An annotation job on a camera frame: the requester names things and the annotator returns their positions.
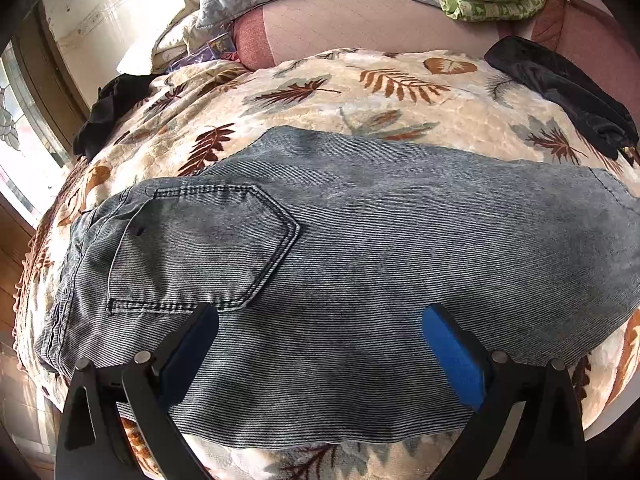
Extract leaf pattern fleece blanket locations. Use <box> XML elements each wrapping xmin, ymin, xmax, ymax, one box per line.
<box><xmin>14</xmin><ymin>49</ymin><xmax>639</xmax><ymax>479</ymax></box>

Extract pink maroon sofa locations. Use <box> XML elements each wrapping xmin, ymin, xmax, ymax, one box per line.
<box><xmin>232</xmin><ymin>0</ymin><xmax>639</xmax><ymax>117</ymax></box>

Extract black garment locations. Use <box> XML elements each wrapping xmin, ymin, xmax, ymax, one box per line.
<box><xmin>73</xmin><ymin>74</ymin><xmax>156</xmax><ymax>162</ymax></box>
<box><xmin>484</xmin><ymin>36</ymin><xmax>639</xmax><ymax>165</ymax></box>

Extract black garment on right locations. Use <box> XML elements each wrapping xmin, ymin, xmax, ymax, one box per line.
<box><xmin>484</xmin><ymin>36</ymin><xmax>639</xmax><ymax>165</ymax></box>

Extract cream pillow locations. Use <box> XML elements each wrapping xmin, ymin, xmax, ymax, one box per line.
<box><xmin>116</xmin><ymin>0</ymin><xmax>237</xmax><ymax>76</ymax></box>

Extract black garment on left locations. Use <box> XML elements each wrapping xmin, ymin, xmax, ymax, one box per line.
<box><xmin>73</xmin><ymin>74</ymin><xmax>156</xmax><ymax>162</ymax></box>

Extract grey denim pants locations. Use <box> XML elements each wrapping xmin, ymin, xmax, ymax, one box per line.
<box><xmin>35</xmin><ymin>127</ymin><xmax>639</xmax><ymax>448</ymax></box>

